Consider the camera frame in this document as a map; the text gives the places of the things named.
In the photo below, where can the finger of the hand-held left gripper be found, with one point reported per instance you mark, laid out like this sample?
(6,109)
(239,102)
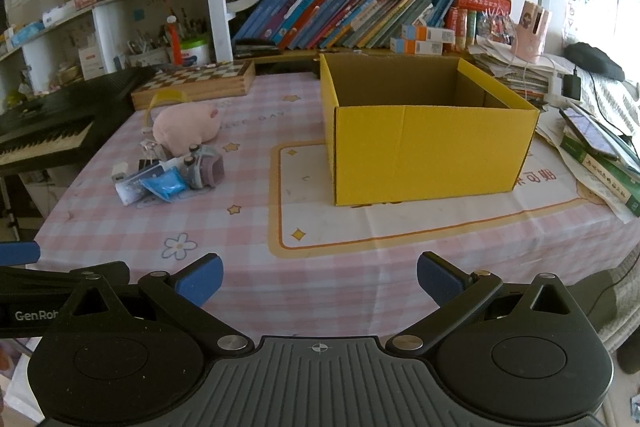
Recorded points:
(50,276)
(20,253)

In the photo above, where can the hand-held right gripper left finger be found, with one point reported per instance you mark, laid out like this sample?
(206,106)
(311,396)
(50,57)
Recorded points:
(200,279)

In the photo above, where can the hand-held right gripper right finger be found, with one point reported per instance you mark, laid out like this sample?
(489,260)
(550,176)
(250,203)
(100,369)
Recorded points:
(440,279)

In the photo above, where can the blue packet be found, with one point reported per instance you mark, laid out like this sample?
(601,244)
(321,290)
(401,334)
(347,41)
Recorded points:
(165,184)

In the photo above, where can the white charger plug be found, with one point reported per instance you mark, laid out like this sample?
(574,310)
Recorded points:
(120,173)

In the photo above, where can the yellow cardboard box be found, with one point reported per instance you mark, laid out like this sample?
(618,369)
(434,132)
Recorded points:
(425,152)

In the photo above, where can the pink plush toy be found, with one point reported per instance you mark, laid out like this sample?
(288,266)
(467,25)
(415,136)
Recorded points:
(185,124)

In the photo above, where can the yellow tape roll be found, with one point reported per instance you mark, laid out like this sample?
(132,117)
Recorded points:
(167,93)

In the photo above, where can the pink checked cloth desktop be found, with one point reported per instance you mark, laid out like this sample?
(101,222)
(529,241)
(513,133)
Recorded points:
(225,227)

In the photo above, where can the black keyboard stand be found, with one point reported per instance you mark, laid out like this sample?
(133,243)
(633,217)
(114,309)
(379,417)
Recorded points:
(7,207)

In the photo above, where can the grey purple wrist watch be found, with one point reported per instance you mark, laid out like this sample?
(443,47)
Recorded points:
(207,169)

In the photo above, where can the white packet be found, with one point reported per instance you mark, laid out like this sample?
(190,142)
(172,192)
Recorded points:
(129,193)

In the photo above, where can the black keyboard piano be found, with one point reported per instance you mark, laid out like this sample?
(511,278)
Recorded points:
(50,122)

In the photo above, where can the thick green book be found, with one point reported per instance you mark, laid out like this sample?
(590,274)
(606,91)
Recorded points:
(600,172)

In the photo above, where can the wooden chessboard box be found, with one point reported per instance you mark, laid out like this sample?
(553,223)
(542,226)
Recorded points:
(200,82)

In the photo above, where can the white box red label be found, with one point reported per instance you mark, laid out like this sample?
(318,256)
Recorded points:
(91,63)

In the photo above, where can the tablet with dark screen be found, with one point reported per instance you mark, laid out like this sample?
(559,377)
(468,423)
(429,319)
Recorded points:
(590,132)

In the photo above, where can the stack of papers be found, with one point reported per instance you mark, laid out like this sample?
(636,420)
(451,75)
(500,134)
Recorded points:
(520,72)

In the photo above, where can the white tub green lid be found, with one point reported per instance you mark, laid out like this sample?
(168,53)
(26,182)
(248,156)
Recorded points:
(195,52)

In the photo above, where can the holder full of pens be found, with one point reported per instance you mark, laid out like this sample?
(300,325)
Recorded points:
(147,54)

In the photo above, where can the black power adapter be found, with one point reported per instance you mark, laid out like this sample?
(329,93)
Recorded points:
(571,86)

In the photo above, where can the orange white medicine box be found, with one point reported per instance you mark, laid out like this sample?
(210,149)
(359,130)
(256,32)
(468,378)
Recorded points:
(417,46)
(427,33)

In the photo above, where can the black flat case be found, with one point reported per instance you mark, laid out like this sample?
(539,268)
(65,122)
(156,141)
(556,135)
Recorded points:
(252,48)

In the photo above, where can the red orange marker tube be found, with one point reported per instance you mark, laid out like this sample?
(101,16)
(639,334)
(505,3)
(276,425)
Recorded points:
(173,42)

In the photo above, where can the pink cardboard pen holder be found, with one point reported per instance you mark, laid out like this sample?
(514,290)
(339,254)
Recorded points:
(532,29)

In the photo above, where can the leaning row of books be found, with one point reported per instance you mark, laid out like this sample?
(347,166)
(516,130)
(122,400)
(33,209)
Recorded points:
(325,17)

